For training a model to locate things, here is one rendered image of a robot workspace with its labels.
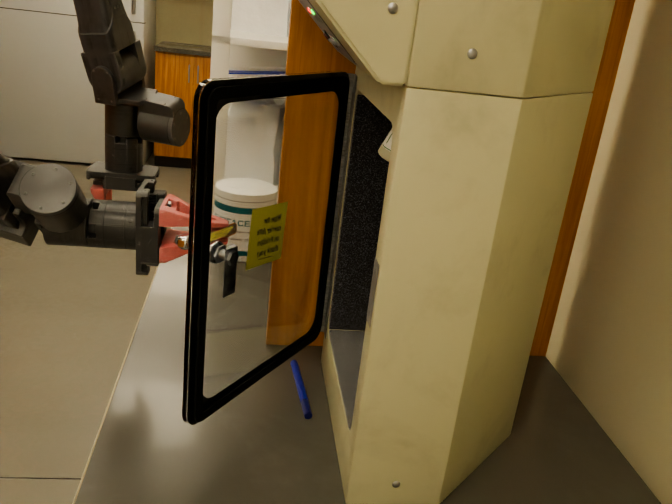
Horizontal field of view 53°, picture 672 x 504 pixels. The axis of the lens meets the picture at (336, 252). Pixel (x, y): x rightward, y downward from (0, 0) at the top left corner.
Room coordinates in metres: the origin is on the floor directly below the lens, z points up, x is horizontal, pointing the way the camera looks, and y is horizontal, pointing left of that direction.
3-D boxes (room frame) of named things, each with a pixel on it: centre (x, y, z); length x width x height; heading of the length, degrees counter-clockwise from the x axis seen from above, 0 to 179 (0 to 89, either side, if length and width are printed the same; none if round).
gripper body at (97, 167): (1.02, 0.35, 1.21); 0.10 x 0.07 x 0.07; 99
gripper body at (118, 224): (0.75, 0.25, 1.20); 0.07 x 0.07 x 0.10; 8
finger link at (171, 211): (0.76, 0.18, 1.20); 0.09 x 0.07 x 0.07; 98
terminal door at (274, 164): (0.79, 0.08, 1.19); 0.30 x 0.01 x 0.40; 153
